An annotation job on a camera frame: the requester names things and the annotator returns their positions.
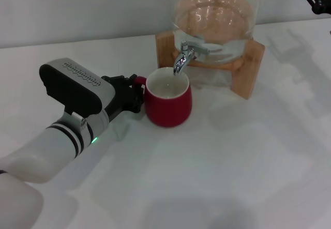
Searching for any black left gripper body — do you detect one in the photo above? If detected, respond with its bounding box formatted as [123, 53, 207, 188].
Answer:
[100, 74, 143, 123]

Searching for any red ceramic cup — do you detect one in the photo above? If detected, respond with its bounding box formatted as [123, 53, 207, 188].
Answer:
[130, 67, 193, 127]

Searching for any chrome faucet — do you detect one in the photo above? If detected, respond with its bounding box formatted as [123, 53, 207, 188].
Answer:
[173, 40, 209, 76]

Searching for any wooden dispenser stand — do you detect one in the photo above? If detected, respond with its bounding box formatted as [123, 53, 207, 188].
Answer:
[155, 29, 266, 100]

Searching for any glass water dispenser jar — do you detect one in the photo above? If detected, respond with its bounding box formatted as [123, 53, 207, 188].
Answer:
[170, 0, 260, 66]

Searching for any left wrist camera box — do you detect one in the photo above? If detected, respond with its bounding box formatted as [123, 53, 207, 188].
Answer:
[39, 57, 116, 116]

